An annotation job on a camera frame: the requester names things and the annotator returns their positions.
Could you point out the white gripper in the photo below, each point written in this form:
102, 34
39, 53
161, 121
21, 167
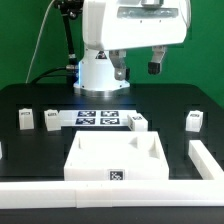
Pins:
132, 25

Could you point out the white block at left edge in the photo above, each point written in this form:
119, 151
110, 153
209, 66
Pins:
1, 150

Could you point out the white square tabletop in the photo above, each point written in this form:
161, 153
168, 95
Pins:
116, 156

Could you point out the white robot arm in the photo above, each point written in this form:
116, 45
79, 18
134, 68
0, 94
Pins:
96, 72

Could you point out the white marker base plate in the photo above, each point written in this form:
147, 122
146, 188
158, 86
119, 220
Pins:
94, 117

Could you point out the white L-shaped fence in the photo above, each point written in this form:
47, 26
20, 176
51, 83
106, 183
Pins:
208, 191

